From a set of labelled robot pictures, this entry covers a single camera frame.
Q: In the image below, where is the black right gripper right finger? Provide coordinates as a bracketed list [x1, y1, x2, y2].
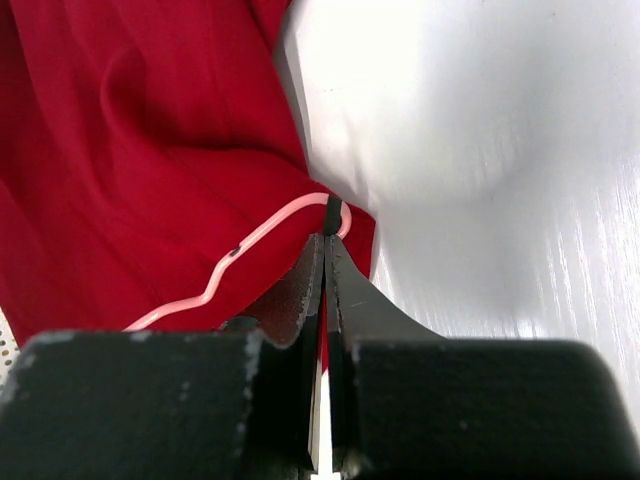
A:
[325, 236, 639, 479]

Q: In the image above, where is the white plastic laundry basket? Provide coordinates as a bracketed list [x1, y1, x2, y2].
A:
[0, 311, 20, 390]

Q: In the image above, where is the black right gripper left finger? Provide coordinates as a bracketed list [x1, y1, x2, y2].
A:
[1, 234, 325, 479]

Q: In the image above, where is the pink wire hanger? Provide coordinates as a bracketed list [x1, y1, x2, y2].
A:
[124, 192, 352, 332]

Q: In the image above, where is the red skirt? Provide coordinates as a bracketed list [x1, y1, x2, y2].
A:
[0, 0, 377, 381]

